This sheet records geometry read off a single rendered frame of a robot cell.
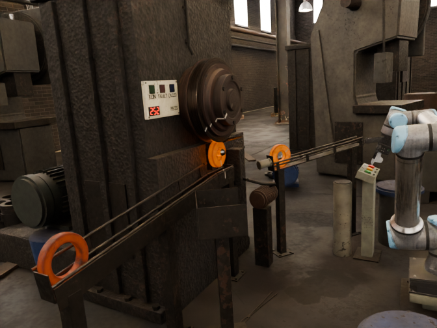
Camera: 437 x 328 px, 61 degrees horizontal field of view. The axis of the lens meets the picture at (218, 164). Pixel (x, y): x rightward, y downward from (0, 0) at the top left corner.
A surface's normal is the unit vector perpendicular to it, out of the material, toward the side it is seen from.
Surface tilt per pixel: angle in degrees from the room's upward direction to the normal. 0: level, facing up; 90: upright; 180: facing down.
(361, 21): 90
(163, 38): 90
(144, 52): 90
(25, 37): 92
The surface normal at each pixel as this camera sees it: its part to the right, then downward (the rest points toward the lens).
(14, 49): 0.94, 0.04
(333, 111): -0.69, 0.19
